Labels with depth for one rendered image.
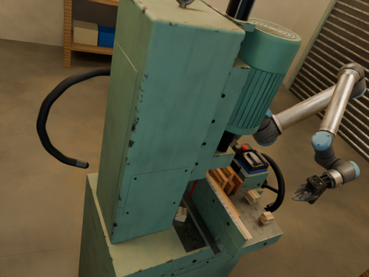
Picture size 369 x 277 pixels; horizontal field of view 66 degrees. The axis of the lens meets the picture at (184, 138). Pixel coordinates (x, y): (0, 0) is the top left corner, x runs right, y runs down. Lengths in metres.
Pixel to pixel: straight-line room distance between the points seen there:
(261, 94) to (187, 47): 0.33
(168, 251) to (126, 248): 0.14
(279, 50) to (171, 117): 0.33
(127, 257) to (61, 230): 1.06
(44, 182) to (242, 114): 1.69
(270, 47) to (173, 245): 0.70
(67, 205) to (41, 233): 0.24
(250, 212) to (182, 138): 0.49
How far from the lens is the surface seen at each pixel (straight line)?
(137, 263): 0.99
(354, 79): 1.88
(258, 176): 1.21
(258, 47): 0.79
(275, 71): 0.82
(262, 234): 1.08
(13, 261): 1.93
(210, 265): 1.23
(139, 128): 0.66
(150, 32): 0.56
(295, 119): 1.94
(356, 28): 4.48
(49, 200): 2.15
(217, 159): 1.01
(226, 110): 0.82
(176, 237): 1.07
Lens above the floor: 1.66
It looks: 35 degrees down
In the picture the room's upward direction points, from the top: 18 degrees clockwise
